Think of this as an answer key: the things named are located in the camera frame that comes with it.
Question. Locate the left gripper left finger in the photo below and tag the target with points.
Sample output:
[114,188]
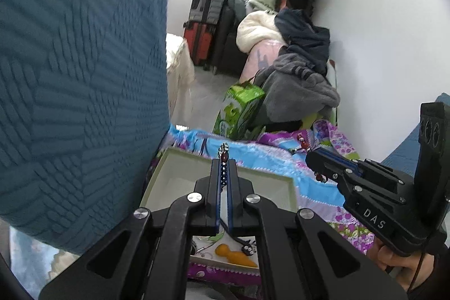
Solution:
[146,256]

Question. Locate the blue textured headboard cushion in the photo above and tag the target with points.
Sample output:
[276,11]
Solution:
[84,107]

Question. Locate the colourful patterned bed sheet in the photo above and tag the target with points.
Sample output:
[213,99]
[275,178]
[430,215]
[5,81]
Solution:
[281,154]

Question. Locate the cream fluffy blanket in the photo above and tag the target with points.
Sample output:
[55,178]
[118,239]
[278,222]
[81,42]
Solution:
[256,27]

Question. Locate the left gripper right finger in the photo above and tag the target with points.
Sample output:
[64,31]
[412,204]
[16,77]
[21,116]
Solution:
[300,256]

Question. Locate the person's right hand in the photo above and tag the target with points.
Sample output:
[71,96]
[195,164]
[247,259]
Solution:
[414,270]

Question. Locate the grey fleece blanket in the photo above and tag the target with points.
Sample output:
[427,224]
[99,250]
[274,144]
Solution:
[293,91]

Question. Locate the dark navy jacket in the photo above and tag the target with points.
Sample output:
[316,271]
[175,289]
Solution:
[304,38]

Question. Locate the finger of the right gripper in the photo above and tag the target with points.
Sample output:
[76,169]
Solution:
[324,170]
[334,158]

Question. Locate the orange plastic hair clip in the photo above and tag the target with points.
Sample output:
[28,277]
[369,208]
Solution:
[234,257]

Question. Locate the green cardboard box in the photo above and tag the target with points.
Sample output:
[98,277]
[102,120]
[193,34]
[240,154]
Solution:
[237,109]

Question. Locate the red suitcase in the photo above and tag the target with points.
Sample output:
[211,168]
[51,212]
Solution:
[199,37]

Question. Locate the pale green jewelry box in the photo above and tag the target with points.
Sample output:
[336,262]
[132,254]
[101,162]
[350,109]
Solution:
[175,176]

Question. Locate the cream embroidered table cover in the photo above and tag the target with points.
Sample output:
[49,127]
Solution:
[180,72]

